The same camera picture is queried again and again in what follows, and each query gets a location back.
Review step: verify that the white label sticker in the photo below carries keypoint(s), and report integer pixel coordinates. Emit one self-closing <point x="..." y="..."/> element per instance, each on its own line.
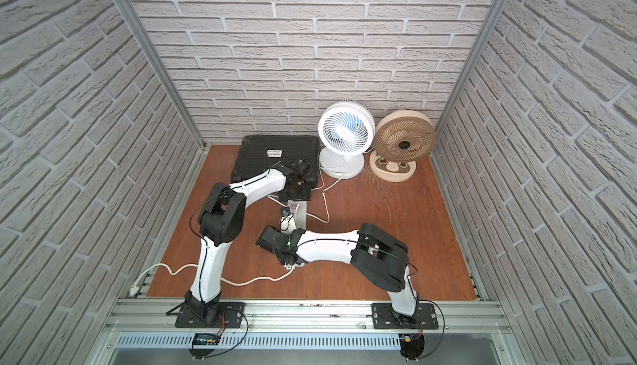
<point x="274" y="153"/>

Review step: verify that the aluminium front rail frame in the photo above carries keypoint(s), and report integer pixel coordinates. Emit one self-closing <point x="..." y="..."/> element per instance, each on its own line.
<point x="458" y="321"/>

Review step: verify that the aluminium corner post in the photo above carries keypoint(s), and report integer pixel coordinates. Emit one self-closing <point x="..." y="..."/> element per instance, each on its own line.
<point x="140" y="34"/>
<point x="492" y="17"/>

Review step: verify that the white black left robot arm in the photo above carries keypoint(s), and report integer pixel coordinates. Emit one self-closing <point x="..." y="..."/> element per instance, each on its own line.
<point x="220" y="223"/>

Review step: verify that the white power strip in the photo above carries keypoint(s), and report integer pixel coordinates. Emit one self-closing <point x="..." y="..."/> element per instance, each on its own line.
<point x="298" y="219"/>

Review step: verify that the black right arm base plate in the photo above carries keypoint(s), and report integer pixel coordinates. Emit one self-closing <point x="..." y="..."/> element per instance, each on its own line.
<point x="385" y="317"/>

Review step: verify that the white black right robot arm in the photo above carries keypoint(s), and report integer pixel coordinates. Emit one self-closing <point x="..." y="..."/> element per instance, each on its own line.
<point x="378" y="256"/>

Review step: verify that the aluminium corner post right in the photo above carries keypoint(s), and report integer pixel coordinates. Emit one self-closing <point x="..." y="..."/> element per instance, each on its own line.
<point x="492" y="17"/>

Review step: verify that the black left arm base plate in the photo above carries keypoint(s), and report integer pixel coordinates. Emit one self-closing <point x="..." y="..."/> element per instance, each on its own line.
<point x="229" y="313"/>

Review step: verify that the white vented cable duct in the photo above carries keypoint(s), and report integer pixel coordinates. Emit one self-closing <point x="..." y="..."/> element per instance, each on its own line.
<point x="253" y="340"/>

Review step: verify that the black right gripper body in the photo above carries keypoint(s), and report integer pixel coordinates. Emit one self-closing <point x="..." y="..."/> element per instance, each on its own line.
<point x="267" y="238"/>

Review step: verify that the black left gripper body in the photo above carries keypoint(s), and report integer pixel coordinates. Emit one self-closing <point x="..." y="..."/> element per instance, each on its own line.
<point x="296" y="195"/>

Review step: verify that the beige bear desk fan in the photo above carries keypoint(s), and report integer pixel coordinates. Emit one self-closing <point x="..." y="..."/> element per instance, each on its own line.
<point x="401" y="138"/>

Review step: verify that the black plastic tool case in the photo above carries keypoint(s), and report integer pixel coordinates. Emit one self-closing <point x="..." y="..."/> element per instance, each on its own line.
<point x="252" y="159"/>

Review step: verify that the aluminium corner post left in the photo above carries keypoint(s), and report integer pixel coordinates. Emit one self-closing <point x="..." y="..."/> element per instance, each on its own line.
<point x="140" y="34"/>

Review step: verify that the white desk fan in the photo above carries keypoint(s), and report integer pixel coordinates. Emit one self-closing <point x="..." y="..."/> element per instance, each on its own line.
<point x="347" y="130"/>

